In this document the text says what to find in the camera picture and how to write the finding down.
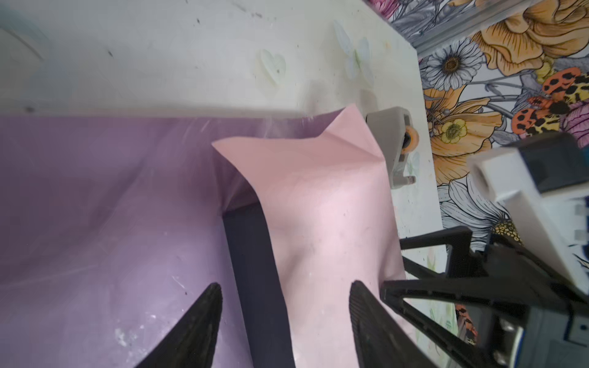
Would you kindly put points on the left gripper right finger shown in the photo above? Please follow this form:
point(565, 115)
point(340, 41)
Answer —
point(379, 341)

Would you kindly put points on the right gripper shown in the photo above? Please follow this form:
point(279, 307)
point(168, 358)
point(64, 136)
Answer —
point(539, 316)

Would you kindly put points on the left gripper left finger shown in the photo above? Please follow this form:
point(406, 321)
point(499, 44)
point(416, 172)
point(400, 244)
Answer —
point(192, 341)

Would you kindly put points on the dark navy gift box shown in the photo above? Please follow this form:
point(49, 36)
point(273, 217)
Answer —
point(261, 299)

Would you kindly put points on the purple wrapping paper sheet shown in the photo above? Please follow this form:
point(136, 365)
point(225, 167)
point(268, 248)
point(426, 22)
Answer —
point(111, 228)

